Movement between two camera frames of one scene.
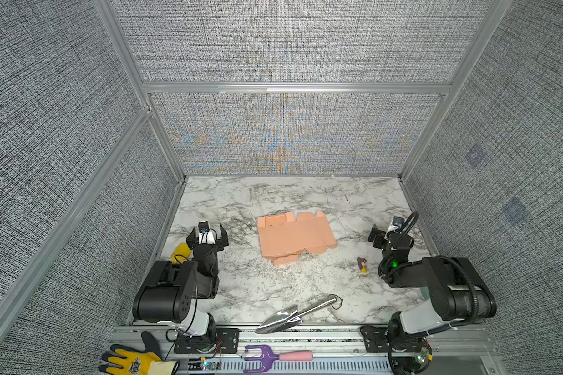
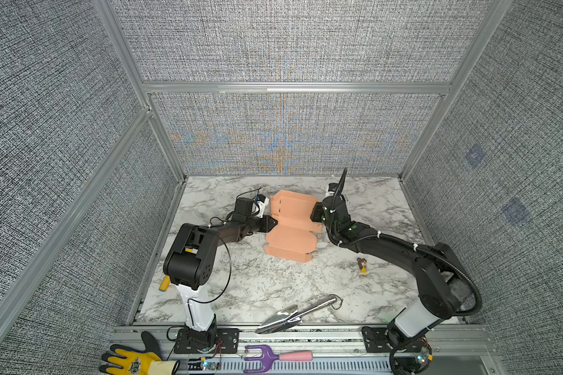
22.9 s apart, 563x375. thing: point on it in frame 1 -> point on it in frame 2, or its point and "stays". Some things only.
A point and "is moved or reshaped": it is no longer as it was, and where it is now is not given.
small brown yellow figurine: (362, 263) stays
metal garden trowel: (285, 318) stays
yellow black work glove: (123, 360) stays
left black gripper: (220, 242) -> (266, 223)
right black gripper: (379, 237) -> (318, 208)
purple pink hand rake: (270, 357) stays
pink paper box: (282, 237) is moved or reshaped
